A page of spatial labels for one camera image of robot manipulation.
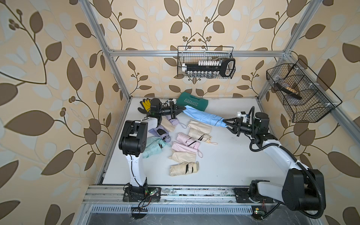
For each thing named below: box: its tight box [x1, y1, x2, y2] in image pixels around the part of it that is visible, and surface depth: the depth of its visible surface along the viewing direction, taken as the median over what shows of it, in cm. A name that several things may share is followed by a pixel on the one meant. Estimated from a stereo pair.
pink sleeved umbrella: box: [176, 132, 201, 150], surface depth 93 cm
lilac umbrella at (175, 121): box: [165, 114, 188, 129], surface depth 104 cm
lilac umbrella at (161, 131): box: [148, 125, 172, 143], surface depth 98 cm
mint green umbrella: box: [142, 135, 172, 159], surface depth 91 cm
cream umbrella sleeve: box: [168, 149, 197, 163], surface depth 88 cm
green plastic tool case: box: [176, 91, 209, 112], surface depth 115 cm
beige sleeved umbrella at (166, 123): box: [160, 115, 176, 132], surface depth 103 cm
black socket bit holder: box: [181, 58, 236, 78], surface depth 86 cm
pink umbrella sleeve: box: [171, 141, 203, 158], surface depth 91 cm
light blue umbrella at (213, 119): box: [202, 111, 228, 128], surface depth 80 cm
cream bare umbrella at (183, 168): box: [169, 160, 200, 177], surface depth 81 cm
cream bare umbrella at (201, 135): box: [188, 127, 218, 145], surface depth 96 cm
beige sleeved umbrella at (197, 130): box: [187, 119, 213, 139], surface depth 100 cm
